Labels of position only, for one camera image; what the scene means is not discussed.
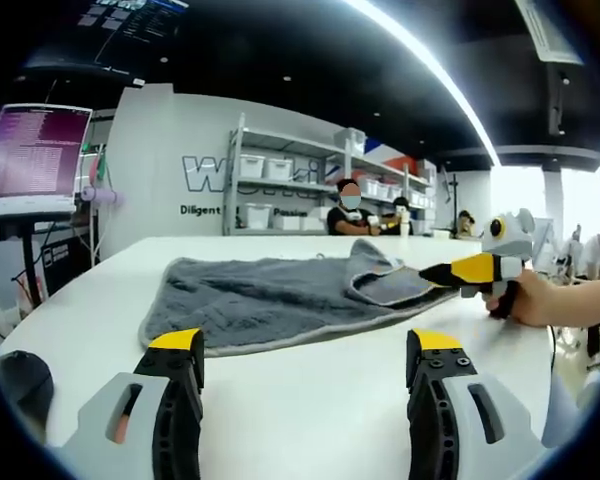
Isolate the white table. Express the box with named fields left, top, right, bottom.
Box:
left=0, top=234, right=579, bottom=480

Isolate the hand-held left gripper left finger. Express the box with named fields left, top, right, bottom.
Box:
left=62, top=327, right=206, bottom=480

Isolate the black monitor stand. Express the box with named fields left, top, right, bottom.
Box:
left=0, top=212, right=81, bottom=309

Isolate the black cabinet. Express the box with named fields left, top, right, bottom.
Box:
left=39, top=227, right=101, bottom=296

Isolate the computer monitor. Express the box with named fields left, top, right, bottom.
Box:
left=0, top=103, right=94, bottom=214

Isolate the grey towel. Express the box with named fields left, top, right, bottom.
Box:
left=138, top=238, right=464, bottom=359

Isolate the group of white storage boxes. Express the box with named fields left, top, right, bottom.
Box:
left=242, top=127, right=437, bottom=231

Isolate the ceiling air conditioner unit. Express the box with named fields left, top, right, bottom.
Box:
left=514, top=0, right=584, bottom=66

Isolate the person's right hand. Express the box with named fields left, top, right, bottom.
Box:
left=484, top=270, right=551, bottom=326

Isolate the black tripod stand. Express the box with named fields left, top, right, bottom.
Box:
left=442, top=164, right=464, bottom=234

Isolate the dark rounded object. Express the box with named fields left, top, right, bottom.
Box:
left=0, top=349, right=55, bottom=431

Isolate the grey metal shelving rack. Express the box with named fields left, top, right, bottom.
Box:
left=223, top=112, right=439, bottom=237

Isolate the purple rolled mat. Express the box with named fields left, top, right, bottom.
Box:
left=81, top=185, right=126, bottom=206

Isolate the hanging dark display screen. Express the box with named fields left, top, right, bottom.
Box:
left=77, top=0, right=186, bottom=76

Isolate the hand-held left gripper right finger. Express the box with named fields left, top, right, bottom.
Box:
left=405, top=328, right=546, bottom=480

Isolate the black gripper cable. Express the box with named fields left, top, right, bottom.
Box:
left=544, top=323, right=561, bottom=381

